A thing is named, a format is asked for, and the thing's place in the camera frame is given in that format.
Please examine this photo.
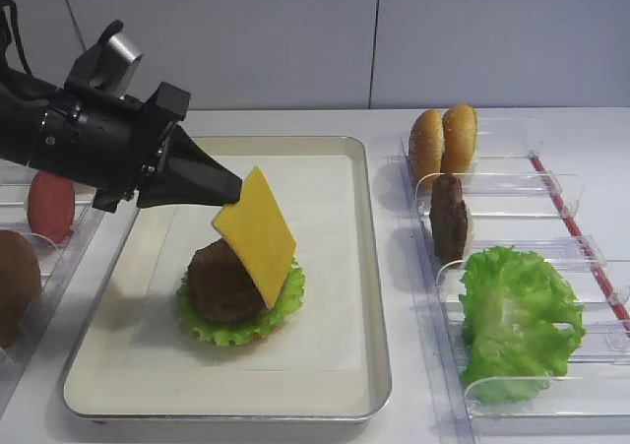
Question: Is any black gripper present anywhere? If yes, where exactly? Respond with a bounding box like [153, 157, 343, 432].
[32, 83, 242, 213]

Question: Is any yellow cheese slice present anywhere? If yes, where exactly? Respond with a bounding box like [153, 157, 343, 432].
[212, 166, 296, 309]

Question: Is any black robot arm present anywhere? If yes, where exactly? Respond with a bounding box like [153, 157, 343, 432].
[1, 83, 242, 213]

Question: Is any brown meat patty on tray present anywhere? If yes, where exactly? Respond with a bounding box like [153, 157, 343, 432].
[187, 238, 266, 324]

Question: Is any red tomato slice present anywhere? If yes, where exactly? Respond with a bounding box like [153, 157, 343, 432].
[27, 171, 75, 243]

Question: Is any green lettuce leaf on tray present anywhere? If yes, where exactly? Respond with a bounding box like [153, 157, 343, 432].
[175, 259, 306, 348]

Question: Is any brown bread bun left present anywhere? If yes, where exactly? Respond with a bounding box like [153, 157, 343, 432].
[1, 229, 41, 349]

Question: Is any brown meat patty in rack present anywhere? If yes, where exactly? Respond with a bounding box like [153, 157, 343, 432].
[429, 173, 469, 265]

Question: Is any large green lettuce leaf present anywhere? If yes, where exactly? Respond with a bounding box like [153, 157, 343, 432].
[459, 246, 586, 405]

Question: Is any clear acrylic rack left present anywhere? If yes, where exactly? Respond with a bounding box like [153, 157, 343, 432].
[1, 161, 103, 409]

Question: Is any clear acrylic rack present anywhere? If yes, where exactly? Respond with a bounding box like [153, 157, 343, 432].
[396, 118, 629, 443]
[1, 161, 103, 409]

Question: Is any white metal tray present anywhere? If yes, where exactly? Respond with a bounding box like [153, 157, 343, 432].
[63, 137, 391, 421]

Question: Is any tan bun half left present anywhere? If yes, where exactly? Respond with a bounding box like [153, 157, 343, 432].
[409, 109, 444, 188]

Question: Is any tan bun half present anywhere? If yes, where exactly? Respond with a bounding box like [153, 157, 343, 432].
[409, 109, 444, 188]
[441, 104, 478, 173]

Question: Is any tan bun half right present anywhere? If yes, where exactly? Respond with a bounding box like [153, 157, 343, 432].
[441, 104, 478, 173]

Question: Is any clear acrylic rack right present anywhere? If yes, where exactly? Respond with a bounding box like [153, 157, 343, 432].
[396, 118, 629, 443]

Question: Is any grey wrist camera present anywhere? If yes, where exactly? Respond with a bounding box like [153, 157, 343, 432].
[64, 20, 143, 99]

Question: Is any black cable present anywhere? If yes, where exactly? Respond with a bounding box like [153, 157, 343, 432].
[0, 0, 50, 105]

